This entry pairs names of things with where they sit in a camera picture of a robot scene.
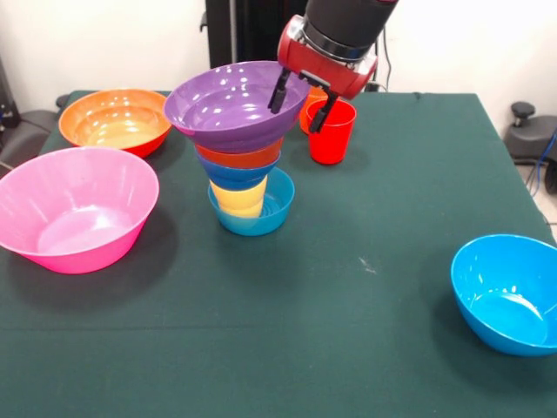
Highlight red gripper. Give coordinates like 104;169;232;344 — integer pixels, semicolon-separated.
266;14;379;134

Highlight purple bowl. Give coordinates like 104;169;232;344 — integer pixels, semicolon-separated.
163;61;313;154

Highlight small orange bowl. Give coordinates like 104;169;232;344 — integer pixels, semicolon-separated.
194;137;285;170

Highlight small dark blue bowl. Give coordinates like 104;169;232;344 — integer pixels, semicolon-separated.
198;152;282;192

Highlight yellow cup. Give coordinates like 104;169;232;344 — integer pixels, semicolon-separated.
209;176;269;219

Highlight small light blue bowl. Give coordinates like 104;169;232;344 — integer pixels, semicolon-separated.
206;167;296;237

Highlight large pink bowl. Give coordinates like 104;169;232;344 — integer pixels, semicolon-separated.
0;146;160;275

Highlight orange cup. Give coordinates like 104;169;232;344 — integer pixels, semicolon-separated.
299;85;330;135

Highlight red cup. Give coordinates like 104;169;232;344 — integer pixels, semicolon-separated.
305;99;358;165

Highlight large orange bowl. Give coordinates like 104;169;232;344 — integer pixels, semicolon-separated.
58;88;173;158

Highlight dark green table cloth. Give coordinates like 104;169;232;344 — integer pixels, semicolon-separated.
0;90;557;418

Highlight large light blue bowl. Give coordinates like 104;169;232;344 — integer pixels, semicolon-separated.
450;233;557;358

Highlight black hanging cable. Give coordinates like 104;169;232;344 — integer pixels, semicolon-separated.
367;24;393;93

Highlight blue cable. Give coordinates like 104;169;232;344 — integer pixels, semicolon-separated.
526;130;557;230

